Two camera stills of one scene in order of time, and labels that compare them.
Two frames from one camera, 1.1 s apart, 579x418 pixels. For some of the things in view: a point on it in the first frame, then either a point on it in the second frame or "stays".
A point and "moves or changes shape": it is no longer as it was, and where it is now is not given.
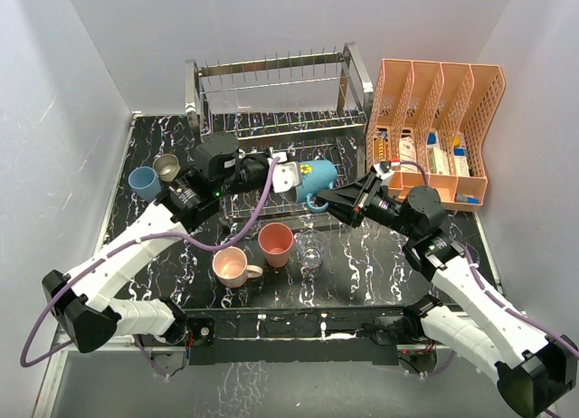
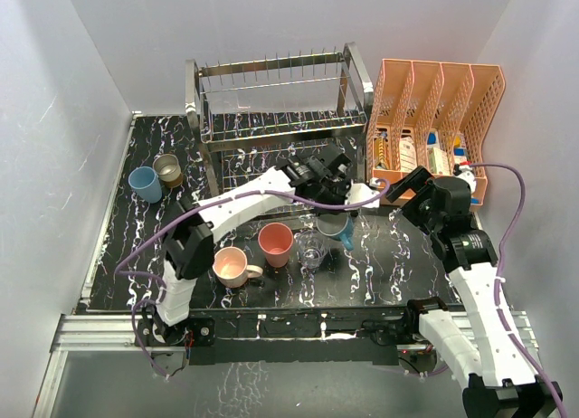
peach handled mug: x=231 y=268 stays
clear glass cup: x=311 y=245 stays
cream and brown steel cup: x=166 y=166 stays
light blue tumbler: x=146 y=183 stays
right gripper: x=353 y=194 to x=412 y=181
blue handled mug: x=315 y=175 moves or changes shape
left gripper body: x=250 y=176 to x=333 y=194
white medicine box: x=407 y=154 stays
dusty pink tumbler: x=276 y=240 stays
